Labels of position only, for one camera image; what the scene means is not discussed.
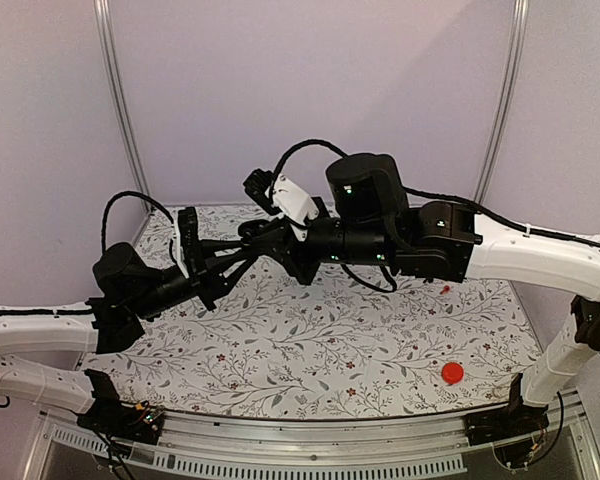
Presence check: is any red round bottle cap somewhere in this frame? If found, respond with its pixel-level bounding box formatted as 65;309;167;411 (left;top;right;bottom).
441;362;465;385

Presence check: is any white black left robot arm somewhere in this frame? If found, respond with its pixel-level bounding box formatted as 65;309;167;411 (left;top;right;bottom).
0;241;255;434

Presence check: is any aluminium post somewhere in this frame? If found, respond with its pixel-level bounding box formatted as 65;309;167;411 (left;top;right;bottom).
93;0;150;195
474;0;529;204

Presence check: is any white right camera bracket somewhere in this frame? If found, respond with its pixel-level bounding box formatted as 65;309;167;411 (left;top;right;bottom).
272;174;319;242

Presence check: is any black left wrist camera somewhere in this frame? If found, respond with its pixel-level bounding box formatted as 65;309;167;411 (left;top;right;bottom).
177;207;206;280

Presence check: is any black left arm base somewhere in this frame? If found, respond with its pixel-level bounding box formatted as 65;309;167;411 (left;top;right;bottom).
77;369;165;445

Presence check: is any aluminium back left post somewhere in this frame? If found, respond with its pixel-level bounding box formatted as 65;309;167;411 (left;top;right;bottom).
93;0;150;195

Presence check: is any black braided left cable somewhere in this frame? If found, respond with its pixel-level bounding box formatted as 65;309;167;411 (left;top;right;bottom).
101;189;179;261

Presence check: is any aluminium back right post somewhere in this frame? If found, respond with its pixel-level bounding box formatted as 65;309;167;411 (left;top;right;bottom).
474;0;529;204

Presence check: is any white camera bracket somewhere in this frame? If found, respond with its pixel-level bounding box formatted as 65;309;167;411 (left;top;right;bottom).
171;225;189;278
272;174;319;242

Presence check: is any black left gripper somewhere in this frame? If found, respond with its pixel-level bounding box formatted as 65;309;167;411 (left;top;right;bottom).
129;240;258;321

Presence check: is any black braided right cable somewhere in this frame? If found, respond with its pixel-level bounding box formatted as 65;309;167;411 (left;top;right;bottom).
271;138;351;181

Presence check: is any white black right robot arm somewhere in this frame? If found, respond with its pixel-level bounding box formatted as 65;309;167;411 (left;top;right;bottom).
244;153;600;436

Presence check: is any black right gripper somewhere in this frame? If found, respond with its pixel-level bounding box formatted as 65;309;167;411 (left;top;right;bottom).
248;196;395;286

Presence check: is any white left camera bracket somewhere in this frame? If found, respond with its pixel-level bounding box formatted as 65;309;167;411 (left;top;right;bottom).
171;225;189;278

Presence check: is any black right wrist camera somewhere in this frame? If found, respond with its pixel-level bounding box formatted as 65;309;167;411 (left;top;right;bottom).
243;169;280;216

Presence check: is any aluminium front rail frame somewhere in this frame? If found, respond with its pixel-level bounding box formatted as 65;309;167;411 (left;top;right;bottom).
22;391;600;479

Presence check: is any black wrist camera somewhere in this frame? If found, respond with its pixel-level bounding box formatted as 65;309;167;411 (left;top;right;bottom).
243;169;280;216
177;207;206;280

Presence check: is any black braided cable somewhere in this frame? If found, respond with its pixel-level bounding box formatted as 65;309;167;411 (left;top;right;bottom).
271;138;351;181
101;189;179;261

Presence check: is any floral patterned table mat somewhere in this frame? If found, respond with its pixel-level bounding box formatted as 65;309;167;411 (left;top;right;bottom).
79;203;547;420

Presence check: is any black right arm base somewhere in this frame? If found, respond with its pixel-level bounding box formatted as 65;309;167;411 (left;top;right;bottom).
463;373;549;446

